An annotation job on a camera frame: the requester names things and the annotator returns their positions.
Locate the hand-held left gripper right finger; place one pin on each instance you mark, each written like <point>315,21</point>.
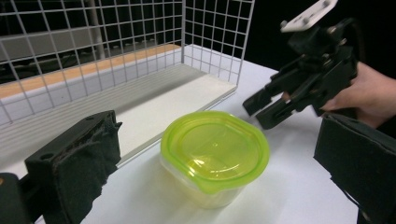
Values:
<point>364,161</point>

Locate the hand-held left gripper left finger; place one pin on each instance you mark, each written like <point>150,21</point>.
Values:
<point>77,165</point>

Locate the clear container with yellow-green lid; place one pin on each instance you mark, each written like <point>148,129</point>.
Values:
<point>214,149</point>

